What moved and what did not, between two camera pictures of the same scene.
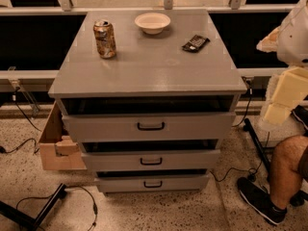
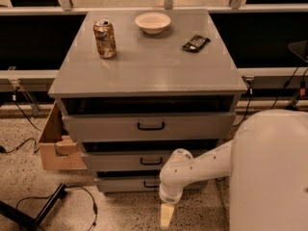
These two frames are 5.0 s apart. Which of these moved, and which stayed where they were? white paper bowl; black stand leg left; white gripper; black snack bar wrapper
Moved: white gripper
Stayed: white paper bowl; black snack bar wrapper; black stand leg left
